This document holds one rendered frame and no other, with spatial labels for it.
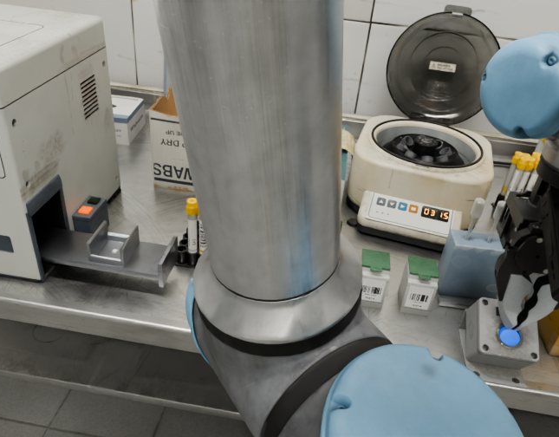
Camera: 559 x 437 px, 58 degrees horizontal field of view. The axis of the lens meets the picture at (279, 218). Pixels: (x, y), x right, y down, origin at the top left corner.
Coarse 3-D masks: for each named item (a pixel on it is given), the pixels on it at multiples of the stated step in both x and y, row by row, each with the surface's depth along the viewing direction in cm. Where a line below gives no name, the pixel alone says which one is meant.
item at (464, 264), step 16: (448, 240) 72; (464, 240) 70; (480, 240) 70; (496, 240) 70; (448, 256) 71; (464, 256) 70; (480, 256) 69; (496, 256) 69; (448, 272) 71; (464, 272) 71; (480, 272) 71; (448, 288) 73; (464, 288) 73; (480, 288) 72; (496, 288) 72; (448, 304) 73; (464, 304) 72
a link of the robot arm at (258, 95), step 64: (192, 0) 19; (256, 0) 19; (320, 0) 20; (192, 64) 21; (256, 64) 21; (320, 64) 22; (192, 128) 24; (256, 128) 22; (320, 128) 24; (256, 192) 25; (320, 192) 26; (256, 256) 28; (320, 256) 29; (192, 320) 40; (256, 320) 30; (320, 320) 31; (256, 384) 33
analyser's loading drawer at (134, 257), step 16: (48, 240) 72; (64, 240) 72; (80, 240) 72; (96, 240) 69; (112, 240) 73; (128, 240) 68; (176, 240) 72; (48, 256) 69; (64, 256) 69; (80, 256) 70; (96, 256) 68; (112, 256) 70; (128, 256) 69; (144, 256) 71; (160, 256) 71; (176, 256) 73; (128, 272) 68; (144, 272) 68; (160, 272) 67
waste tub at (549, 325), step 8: (552, 312) 67; (544, 320) 69; (552, 320) 67; (544, 328) 69; (552, 328) 67; (544, 336) 68; (552, 336) 66; (544, 344) 68; (552, 344) 66; (552, 352) 66
